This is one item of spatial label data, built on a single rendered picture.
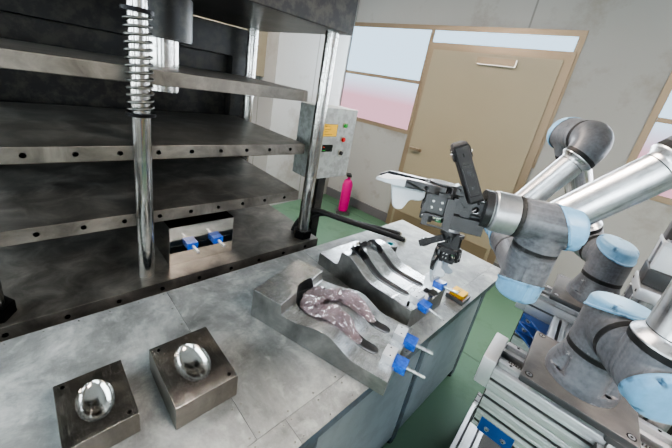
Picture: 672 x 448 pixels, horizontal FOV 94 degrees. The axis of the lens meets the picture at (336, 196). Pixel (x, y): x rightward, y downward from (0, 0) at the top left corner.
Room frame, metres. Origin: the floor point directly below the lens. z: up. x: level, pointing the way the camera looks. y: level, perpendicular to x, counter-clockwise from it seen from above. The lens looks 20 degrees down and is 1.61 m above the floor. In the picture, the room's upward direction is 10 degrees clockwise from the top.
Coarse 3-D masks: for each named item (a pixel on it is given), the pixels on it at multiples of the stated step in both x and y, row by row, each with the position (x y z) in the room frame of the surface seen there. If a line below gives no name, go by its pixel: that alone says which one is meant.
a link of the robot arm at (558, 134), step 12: (564, 120) 1.16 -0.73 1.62; (576, 120) 1.11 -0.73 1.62; (552, 132) 1.17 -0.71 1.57; (564, 132) 1.10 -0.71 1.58; (552, 144) 1.17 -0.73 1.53; (564, 144) 1.09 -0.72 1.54; (576, 180) 1.11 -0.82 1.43; (588, 180) 1.10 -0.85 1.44; (600, 228) 1.09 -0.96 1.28; (576, 252) 1.09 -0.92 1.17
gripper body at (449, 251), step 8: (440, 232) 1.13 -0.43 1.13; (448, 232) 1.10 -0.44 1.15; (448, 240) 1.11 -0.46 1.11; (456, 240) 1.09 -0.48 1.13; (440, 248) 1.10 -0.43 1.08; (448, 248) 1.09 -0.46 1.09; (456, 248) 1.08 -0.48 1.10; (440, 256) 1.10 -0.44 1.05; (448, 256) 1.07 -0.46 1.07; (456, 256) 1.09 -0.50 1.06
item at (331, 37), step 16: (256, 32) 1.99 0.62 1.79; (336, 32) 1.53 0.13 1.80; (256, 48) 2.00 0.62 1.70; (336, 48) 1.54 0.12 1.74; (320, 80) 1.53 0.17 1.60; (320, 96) 1.52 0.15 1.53; (320, 112) 1.52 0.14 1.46; (320, 128) 1.52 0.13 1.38; (320, 144) 1.53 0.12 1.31; (304, 192) 1.52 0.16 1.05; (304, 208) 1.52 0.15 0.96; (304, 224) 1.52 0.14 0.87; (0, 288) 0.71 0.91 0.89; (0, 304) 0.70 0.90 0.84; (0, 320) 0.68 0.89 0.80
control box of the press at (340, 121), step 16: (304, 112) 1.76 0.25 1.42; (336, 112) 1.77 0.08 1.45; (352, 112) 1.86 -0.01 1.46; (304, 128) 1.74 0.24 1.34; (336, 128) 1.78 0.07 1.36; (352, 128) 1.88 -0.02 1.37; (336, 144) 1.80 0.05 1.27; (304, 160) 1.72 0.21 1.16; (320, 160) 1.72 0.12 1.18; (336, 160) 1.82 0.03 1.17; (304, 176) 1.70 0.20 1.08; (320, 176) 1.74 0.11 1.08; (336, 176) 1.84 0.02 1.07; (320, 192) 1.82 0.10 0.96
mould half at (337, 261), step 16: (320, 256) 1.28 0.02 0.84; (336, 256) 1.27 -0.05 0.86; (352, 256) 1.17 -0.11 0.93; (336, 272) 1.20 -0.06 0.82; (352, 272) 1.14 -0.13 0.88; (368, 272) 1.13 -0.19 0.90; (384, 272) 1.17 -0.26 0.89; (416, 272) 1.22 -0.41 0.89; (352, 288) 1.13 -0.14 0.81; (368, 288) 1.08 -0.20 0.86; (384, 288) 1.06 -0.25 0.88; (416, 288) 1.09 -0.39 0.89; (384, 304) 1.02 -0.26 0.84; (400, 304) 0.97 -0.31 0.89; (400, 320) 0.96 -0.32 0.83; (416, 320) 0.99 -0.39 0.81
